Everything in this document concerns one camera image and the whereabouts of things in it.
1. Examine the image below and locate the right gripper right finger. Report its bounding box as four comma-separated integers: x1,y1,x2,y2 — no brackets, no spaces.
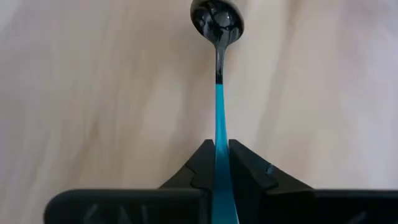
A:
228,139,398,224

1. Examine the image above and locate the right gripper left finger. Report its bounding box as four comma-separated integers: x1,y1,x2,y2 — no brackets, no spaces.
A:
44,139,216,224

